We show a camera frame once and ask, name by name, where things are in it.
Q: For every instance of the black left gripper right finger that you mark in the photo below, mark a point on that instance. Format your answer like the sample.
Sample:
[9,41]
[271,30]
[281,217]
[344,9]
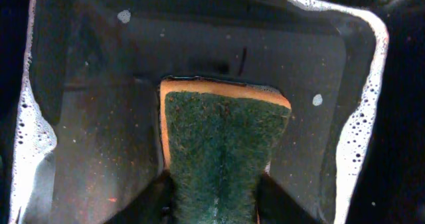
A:
[275,206]

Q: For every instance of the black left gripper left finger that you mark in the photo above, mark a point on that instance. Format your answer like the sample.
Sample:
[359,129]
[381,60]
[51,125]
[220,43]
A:
[153,205]

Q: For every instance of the green and orange sponge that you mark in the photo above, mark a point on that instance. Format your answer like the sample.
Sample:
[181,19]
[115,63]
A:
[217,140]

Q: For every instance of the black rectangular water tray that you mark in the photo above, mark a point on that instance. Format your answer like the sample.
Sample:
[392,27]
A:
[80,102]

